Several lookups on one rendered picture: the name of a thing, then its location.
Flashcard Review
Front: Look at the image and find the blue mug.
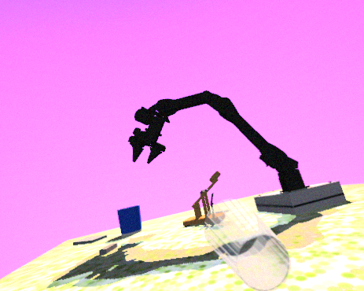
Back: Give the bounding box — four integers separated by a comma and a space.
117, 205, 142, 236

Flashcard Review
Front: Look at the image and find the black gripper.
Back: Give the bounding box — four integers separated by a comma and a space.
128, 127, 166, 164

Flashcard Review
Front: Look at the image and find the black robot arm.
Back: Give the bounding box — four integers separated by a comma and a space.
134, 90, 310, 193

